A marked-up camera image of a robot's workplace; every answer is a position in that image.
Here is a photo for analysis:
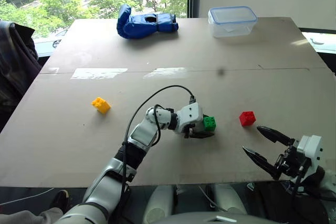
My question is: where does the green toy brick cube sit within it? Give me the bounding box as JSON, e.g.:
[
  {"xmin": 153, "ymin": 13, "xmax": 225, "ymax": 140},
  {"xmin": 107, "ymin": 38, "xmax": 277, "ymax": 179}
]
[{"xmin": 203, "ymin": 115, "xmax": 218, "ymax": 132}]

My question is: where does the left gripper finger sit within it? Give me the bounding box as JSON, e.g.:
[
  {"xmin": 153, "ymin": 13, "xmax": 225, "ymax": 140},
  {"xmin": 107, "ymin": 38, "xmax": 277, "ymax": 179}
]
[{"xmin": 190, "ymin": 131, "xmax": 215, "ymax": 140}]

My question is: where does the grey cloth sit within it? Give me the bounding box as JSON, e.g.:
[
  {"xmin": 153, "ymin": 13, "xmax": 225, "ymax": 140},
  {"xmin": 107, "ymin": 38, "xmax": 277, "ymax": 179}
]
[{"xmin": 0, "ymin": 207, "xmax": 64, "ymax": 224}]

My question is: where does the red toy brick cube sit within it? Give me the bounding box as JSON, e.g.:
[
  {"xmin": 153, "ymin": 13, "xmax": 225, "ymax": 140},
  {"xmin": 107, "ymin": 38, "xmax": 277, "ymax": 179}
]
[{"xmin": 239, "ymin": 110, "xmax": 257, "ymax": 127}]

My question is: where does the clear plastic container blue-rimmed lid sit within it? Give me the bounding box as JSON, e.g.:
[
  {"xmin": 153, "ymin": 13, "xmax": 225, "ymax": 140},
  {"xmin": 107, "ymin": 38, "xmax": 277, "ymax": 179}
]
[{"xmin": 207, "ymin": 6, "xmax": 258, "ymax": 38}]

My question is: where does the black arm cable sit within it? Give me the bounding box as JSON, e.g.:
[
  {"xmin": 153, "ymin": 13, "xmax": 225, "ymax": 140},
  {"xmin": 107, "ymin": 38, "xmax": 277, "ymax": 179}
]
[
  {"xmin": 290, "ymin": 165, "xmax": 336, "ymax": 202},
  {"xmin": 121, "ymin": 85, "xmax": 197, "ymax": 190}
]

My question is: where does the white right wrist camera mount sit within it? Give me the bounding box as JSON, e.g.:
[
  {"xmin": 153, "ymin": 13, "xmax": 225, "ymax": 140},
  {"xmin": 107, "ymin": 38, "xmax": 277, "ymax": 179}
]
[{"xmin": 297, "ymin": 134, "xmax": 324, "ymax": 178}]

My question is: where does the dark shoe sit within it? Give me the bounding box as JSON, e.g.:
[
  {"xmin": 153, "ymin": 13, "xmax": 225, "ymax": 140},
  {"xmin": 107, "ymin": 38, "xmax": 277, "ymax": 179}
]
[{"xmin": 49, "ymin": 189, "xmax": 71, "ymax": 213}]

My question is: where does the white car outside window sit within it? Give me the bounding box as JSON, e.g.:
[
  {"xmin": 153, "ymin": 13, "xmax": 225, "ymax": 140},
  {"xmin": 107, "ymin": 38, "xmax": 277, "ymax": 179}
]
[{"xmin": 33, "ymin": 28, "xmax": 69, "ymax": 57}]

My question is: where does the grey robot torso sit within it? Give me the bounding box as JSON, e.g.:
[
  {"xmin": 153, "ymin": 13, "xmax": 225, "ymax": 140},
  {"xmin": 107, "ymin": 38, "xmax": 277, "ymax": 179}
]
[{"xmin": 156, "ymin": 211, "xmax": 266, "ymax": 224}]

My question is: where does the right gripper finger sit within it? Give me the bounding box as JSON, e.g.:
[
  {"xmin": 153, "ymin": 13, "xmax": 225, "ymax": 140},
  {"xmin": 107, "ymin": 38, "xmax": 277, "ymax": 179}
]
[
  {"xmin": 256, "ymin": 125, "xmax": 296, "ymax": 146},
  {"xmin": 242, "ymin": 146, "xmax": 282, "ymax": 180}
]

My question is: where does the blue boxing glove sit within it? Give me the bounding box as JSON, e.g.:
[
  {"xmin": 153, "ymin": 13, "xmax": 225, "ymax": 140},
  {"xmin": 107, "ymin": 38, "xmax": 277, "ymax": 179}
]
[{"xmin": 116, "ymin": 4, "xmax": 180, "ymax": 40}]

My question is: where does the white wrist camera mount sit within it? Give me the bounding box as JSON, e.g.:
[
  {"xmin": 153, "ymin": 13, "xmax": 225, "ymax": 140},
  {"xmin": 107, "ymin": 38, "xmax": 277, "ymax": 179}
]
[
  {"xmin": 297, "ymin": 134, "xmax": 324, "ymax": 178},
  {"xmin": 175, "ymin": 102, "xmax": 204, "ymax": 133}
]

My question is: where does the thin white floor cable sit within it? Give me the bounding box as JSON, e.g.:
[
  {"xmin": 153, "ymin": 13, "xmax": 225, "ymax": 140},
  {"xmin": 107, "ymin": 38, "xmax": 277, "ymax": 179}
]
[{"xmin": 0, "ymin": 187, "xmax": 55, "ymax": 206}]

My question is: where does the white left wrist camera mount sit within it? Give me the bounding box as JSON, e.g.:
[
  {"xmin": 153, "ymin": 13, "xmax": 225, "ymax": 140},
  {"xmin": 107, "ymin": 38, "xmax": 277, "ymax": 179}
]
[{"xmin": 175, "ymin": 102, "xmax": 204, "ymax": 133}]

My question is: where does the white rounded robot leg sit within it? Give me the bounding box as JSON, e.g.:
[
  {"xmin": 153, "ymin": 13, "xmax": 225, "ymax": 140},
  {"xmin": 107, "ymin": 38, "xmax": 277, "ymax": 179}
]
[
  {"xmin": 143, "ymin": 185, "xmax": 174, "ymax": 224},
  {"xmin": 212, "ymin": 183, "xmax": 248, "ymax": 215}
]

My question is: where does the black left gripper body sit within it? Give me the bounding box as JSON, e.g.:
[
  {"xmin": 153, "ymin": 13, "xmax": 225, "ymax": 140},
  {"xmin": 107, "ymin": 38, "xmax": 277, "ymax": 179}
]
[{"xmin": 184, "ymin": 122, "xmax": 205, "ymax": 139}]

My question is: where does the dark plaid jacket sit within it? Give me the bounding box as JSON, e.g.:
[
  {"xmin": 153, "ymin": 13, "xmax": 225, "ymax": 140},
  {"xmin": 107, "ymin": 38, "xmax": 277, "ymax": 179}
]
[{"xmin": 0, "ymin": 20, "xmax": 43, "ymax": 133}]

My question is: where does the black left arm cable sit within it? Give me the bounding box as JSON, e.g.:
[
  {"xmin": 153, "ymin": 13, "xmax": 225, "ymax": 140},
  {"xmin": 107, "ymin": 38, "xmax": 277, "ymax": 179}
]
[{"xmin": 121, "ymin": 85, "xmax": 197, "ymax": 190}]

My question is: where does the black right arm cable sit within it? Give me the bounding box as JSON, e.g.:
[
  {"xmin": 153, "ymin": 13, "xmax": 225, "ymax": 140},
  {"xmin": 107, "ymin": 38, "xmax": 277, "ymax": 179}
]
[{"xmin": 290, "ymin": 165, "xmax": 336, "ymax": 202}]

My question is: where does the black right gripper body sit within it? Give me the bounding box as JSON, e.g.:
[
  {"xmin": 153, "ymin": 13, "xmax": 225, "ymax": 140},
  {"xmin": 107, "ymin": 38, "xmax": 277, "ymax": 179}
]
[{"xmin": 274, "ymin": 140, "xmax": 308, "ymax": 180}]

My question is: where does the yellow toy brick cube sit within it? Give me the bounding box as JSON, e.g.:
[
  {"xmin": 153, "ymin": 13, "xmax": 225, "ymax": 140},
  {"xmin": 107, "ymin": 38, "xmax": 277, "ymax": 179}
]
[{"xmin": 91, "ymin": 97, "xmax": 112, "ymax": 115}]

